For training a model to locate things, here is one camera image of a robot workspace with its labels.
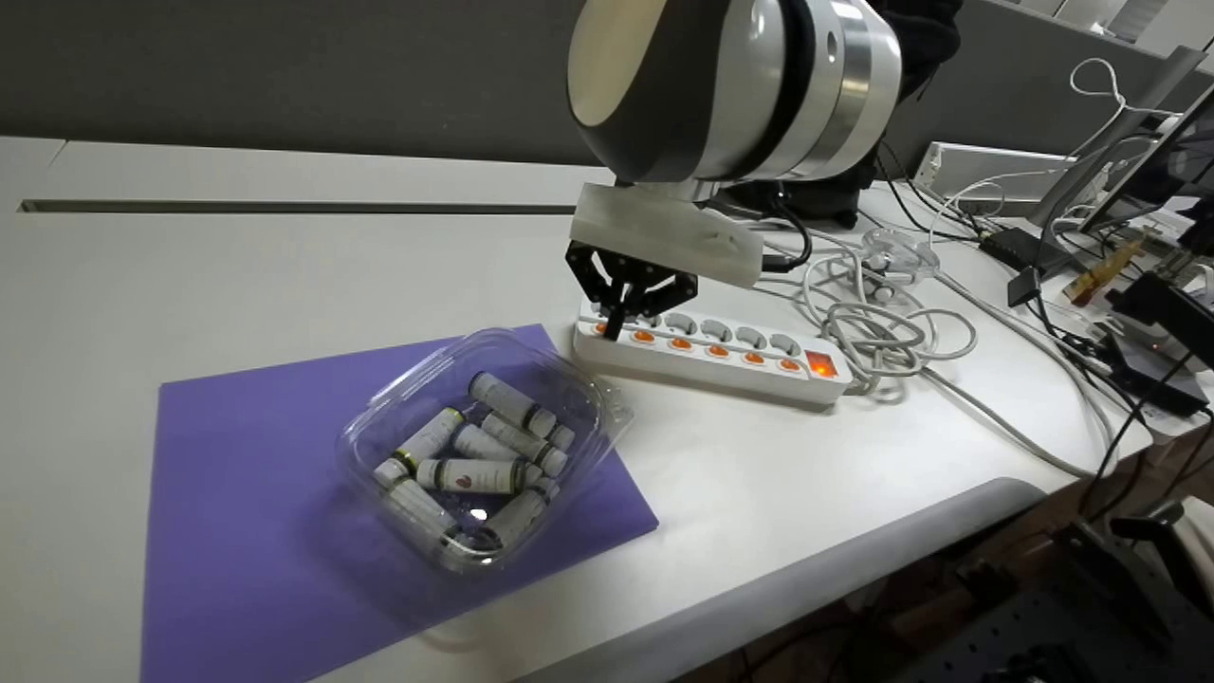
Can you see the clear plastic tray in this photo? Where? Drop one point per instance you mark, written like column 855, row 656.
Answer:
column 441, row 378

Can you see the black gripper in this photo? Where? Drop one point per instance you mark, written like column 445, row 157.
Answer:
column 621, row 288

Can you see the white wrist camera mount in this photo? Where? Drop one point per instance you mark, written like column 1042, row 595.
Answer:
column 662, row 226

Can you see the grey desk partition panel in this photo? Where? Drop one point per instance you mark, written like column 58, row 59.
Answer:
column 390, row 78

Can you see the purple paper sheet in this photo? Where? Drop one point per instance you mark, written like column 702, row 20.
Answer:
column 267, row 562

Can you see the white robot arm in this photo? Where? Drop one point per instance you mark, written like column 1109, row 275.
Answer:
column 684, row 93

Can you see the white box device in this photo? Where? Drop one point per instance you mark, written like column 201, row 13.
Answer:
column 988, row 178

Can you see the white batteries in tray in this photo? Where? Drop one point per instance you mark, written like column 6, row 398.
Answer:
column 479, row 482

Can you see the white six-socket power strip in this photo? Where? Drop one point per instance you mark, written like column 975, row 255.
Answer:
column 717, row 356

